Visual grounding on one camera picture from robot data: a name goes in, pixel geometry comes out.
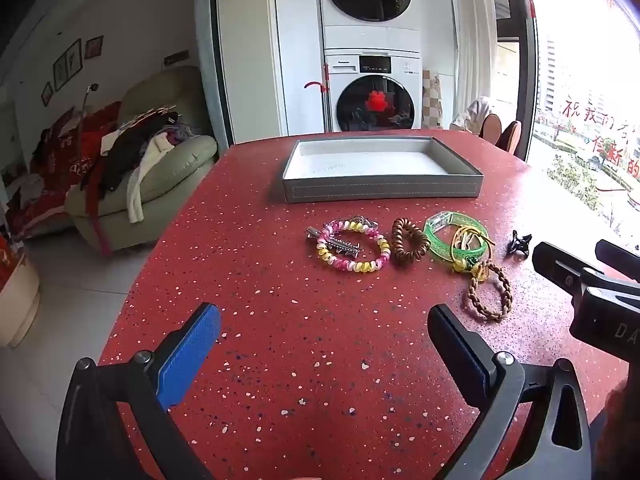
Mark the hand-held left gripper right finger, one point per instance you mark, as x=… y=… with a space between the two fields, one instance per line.
x=475 y=362

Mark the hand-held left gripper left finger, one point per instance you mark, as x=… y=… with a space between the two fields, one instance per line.
x=192 y=350

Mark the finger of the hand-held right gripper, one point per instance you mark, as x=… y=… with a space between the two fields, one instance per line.
x=617 y=260
x=557 y=267

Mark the black claw hair clip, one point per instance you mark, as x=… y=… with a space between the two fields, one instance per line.
x=517 y=245

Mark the silver rhinestone hair clip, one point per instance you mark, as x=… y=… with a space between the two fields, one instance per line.
x=314 y=232

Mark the silver star hair clip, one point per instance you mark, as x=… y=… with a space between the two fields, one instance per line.
x=345 y=250

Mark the grey tray box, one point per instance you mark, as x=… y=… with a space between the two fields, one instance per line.
x=380 y=190

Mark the green glitter bangle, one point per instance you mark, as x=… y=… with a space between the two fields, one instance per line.
x=432 y=232

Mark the pale cloth on chair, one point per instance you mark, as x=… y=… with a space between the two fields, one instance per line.
x=475 y=112

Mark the pile of clothes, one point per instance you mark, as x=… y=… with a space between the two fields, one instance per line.
x=125 y=152

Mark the checkered board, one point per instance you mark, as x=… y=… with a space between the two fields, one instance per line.
x=431 y=100

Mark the red blanket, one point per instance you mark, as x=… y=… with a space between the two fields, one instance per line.
x=55 y=160

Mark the pale green sofa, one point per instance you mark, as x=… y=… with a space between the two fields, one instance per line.
x=165 y=87

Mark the small framed picture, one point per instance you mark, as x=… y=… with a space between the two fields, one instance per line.
x=47 y=94
x=93 y=47

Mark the large framed picture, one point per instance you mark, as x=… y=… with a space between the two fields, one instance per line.
x=67 y=64

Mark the white tumble dryer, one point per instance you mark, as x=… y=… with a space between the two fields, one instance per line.
x=330 y=15

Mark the dark wall plate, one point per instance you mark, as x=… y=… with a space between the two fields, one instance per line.
x=175 y=58

